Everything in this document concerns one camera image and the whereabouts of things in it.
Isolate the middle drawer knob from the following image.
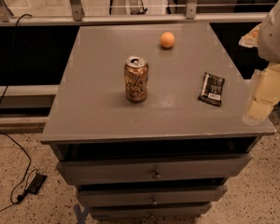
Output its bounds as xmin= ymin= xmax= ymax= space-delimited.
xmin=150 ymin=197 xmax=158 ymax=205

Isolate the black floor cable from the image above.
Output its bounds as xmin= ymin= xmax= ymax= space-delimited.
xmin=0 ymin=13 xmax=38 ymax=218

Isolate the black snack packet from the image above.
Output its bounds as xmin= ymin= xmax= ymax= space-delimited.
xmin=198 ymin=73 xmax=225 ymax=106

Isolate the orange ball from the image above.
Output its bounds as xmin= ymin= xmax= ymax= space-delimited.
xmin=161 ymin=32 xmax=175 ymax=49

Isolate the metal railing frame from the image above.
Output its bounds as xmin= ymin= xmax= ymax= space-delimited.
xmin=0 ymin=0 xmax=276 ymax=26

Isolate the drawer knob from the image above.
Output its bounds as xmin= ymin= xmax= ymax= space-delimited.
xmin=150 ymin=197 xmax=158 ymax=205
xmin=152 ymin=169 xmax=161 ymax=180

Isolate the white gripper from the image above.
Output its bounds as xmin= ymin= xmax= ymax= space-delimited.
xmin=239 ymin=0 xmax=280 ymax=126

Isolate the grey drawer cabinet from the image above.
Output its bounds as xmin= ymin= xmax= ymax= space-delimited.
xmin=42 ymin=23 xmax=274 ymax=219

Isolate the black power adapter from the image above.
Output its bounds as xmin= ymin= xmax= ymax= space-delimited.
xmin=25 ymin=174 xmax=47 ymax=195

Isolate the top drawer knob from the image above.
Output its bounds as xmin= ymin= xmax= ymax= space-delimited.
xmin=152 ymin=169 xmax=161 ymax=180

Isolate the orange soda can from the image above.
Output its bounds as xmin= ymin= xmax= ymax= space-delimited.
xmin=124 ymin=56 xmax=148 ymax=103

